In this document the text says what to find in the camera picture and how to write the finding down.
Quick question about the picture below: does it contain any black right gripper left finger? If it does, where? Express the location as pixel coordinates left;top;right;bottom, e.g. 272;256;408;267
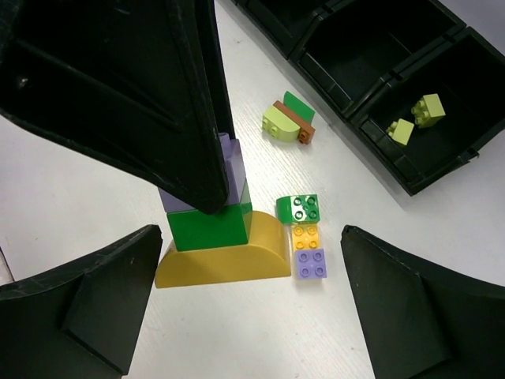
1;225;162;378

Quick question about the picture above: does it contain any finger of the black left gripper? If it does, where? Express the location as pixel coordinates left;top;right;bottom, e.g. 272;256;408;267
1;1;233;214

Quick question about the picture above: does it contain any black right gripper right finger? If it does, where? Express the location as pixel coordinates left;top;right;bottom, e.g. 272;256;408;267
341;225;504;378

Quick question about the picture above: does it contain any green small lego brick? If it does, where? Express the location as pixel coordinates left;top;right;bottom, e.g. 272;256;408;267
166;182;253;251

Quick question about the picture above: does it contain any yellow curved lego brick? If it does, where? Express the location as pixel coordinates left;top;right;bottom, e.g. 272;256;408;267
154;211;291;288

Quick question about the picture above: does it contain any lime small lego brick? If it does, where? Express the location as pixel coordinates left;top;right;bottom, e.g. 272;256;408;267
386;118;415;146

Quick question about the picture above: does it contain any lime rounded lego brick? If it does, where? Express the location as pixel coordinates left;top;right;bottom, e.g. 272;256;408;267
411;93;446;129

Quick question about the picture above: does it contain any purple small lego brick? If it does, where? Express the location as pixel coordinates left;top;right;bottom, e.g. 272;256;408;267
294;249;327;280

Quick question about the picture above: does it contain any yellow small lego brick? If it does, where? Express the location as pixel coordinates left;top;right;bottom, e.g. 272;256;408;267
291;223;320;251

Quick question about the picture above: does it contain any black bin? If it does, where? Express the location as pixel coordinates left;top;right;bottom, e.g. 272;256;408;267
351;28;504;195
236;0;338;58
290;1;466;119

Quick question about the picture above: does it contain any green lime brown lego cluster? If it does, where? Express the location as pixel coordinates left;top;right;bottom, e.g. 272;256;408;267
261;91;316;144

